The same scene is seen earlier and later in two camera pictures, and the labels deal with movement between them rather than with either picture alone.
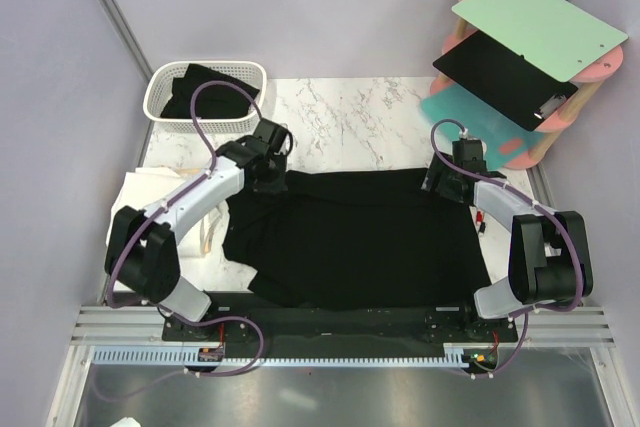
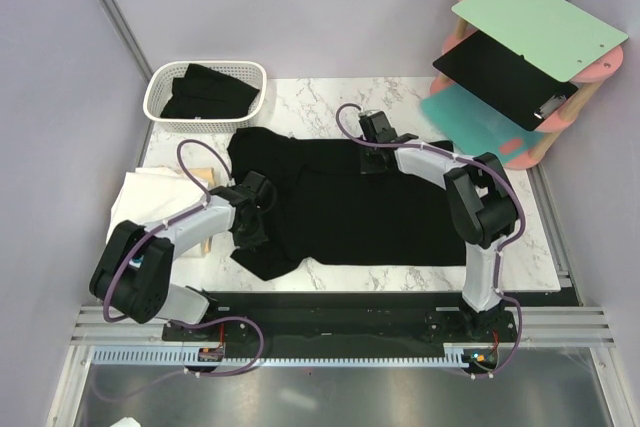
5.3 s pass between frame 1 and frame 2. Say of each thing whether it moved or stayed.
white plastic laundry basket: stayed
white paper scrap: stayed
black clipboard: stayed
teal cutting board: stayed
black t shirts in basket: stayed
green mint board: stayed
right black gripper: moved
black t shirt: moved
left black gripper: moved
